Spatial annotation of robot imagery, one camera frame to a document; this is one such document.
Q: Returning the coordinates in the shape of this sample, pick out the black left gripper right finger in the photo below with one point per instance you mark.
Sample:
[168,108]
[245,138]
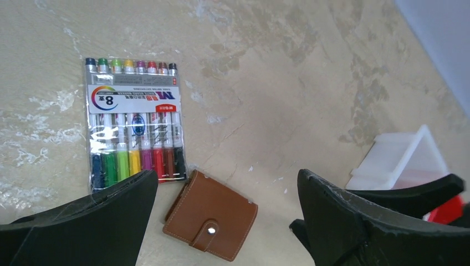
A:
[379,227]

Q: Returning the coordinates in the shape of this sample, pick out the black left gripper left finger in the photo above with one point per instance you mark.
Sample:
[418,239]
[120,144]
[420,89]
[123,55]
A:
[103,228]

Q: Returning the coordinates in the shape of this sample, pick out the white plastic bin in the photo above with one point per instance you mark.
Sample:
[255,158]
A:
[399,160]

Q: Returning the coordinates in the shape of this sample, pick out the red plastic bin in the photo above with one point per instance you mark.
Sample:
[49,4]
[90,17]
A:
[446,213]

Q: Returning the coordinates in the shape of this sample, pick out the brown leather card holder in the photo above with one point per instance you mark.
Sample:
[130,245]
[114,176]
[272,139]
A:
[211,217]

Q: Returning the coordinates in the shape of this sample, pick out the pack of coloured markers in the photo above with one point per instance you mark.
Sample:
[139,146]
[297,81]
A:
[133,109]

